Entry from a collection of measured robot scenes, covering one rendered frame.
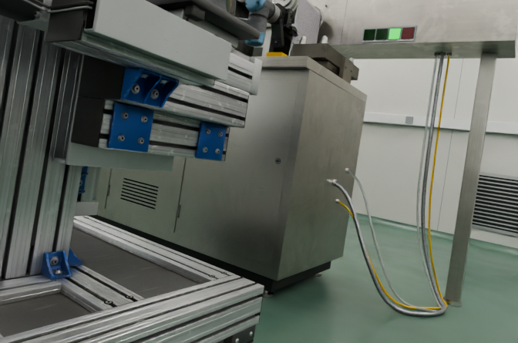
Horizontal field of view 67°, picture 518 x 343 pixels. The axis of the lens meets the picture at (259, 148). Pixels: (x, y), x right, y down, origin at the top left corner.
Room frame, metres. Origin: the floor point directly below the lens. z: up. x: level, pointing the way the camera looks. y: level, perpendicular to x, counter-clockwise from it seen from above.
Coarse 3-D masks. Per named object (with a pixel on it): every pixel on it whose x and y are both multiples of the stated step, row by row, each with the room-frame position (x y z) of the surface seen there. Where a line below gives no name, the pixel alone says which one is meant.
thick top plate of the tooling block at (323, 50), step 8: (296, 48) 1.68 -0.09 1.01; (304, 48) 1.66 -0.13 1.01; (312, 48) 1.64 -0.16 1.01; (320, 48) 1.62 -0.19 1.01; (328, 48) 1.62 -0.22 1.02; (312, 56) 1.63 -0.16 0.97; (320, 56) 1.61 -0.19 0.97; (328, 56) 1.63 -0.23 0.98; (336, 56) 1.69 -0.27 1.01; (336, 64) 1.70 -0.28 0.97; (352, 72) 1.87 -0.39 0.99
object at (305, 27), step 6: (300, 12) 1.78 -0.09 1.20; (300, 18) 1.78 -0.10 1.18; (306, 18) 1.83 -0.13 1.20; (300, 24) 1.79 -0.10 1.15; (306, 24) 1.84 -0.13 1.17; (312, 24) 1.89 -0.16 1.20; (300, 30) 1.80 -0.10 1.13; (306, 30) 1.84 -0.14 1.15; (312, 30) 1.89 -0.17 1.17; (300, 36) 1.80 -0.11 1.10; (306, 36) 1.85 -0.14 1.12; (312, 36) 1.90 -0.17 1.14; (294, 42) 1.77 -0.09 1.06; (312, 42) 1.91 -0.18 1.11
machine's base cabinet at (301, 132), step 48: (288, 96) 1.42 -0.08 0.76; (336, 96) 1.60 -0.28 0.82; (240, 144) 1.52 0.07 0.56; (288, 144) 1.40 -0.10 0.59; (336, 144) 1.66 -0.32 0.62; (144, 192) 1.79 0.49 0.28; (192, 192) 1.63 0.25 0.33; (240, 192) 1.50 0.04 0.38; (288, 192) 1.39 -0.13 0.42; (336, 192) 1.73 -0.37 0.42; (192, 240) 1.61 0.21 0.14; (240, 240) 1.48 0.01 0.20; (288, 240) 1.41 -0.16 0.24; (336, 240) 1.81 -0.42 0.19
